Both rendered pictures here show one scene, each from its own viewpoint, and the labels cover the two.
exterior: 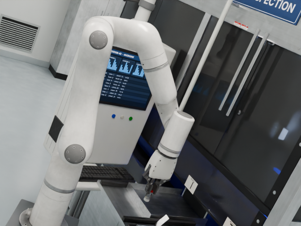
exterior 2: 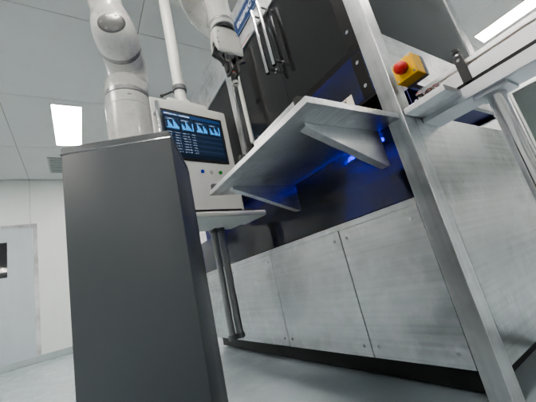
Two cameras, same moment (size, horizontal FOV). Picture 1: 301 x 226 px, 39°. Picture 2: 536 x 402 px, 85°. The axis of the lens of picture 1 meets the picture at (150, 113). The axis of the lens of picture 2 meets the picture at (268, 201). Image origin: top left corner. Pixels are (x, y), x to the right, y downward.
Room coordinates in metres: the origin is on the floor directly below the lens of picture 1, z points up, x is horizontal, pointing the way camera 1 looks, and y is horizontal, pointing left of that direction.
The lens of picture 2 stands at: (0.68, -0.12, 0.47)
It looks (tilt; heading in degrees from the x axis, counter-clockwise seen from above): 14 degrees up; 359
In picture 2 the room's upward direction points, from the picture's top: 13 degrees counter-clockwise
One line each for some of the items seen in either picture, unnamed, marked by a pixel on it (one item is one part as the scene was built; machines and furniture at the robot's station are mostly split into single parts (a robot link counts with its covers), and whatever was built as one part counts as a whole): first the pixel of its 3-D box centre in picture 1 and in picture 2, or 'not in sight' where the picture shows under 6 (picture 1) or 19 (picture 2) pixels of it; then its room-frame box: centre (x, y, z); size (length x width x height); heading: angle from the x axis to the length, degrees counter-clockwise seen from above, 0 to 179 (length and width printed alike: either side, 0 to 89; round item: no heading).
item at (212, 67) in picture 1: (212, 82); (256, 88); (2.16, -0.23, 1.51); 0.47 x 0.01 x 0.59; 34
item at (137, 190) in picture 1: (166, 203); not in sight; (1.94, -0.25, 0.90); 0.34 x 0.26 x 0.04; 124
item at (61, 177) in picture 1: (70, 152); (126, 75); (1.45, 0.21, 1.16); 0.19 x 0.12 x 0.24; 15
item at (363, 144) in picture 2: not in sight; (347, 147); (1.54, -0.42, 0.80); 0.34 x 0.03 x 0.13; 124
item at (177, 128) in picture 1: (177, 129); (218, 11); (1.51, -0.11, 1.39); 0.09 x 0.08 x 0.13; 14
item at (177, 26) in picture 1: (165, 49); (221, 135); (2.60, 0.07, 1.51); 0.49 x 0.01 x 0.59; 34
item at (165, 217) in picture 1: (152, 220); not in sight; (1.69, -0.20, 0.91); 0.14 x 0.03 x 0.06; 124
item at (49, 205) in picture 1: (51, 204); (131, 129); (1.42, 0.20, 0.95); 0.19 x 0.19 x 0.18
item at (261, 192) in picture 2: not in sight; (267, 199); (1.96, -0.14, 0.80); 0.34 x 0.03 x 0.13; 124
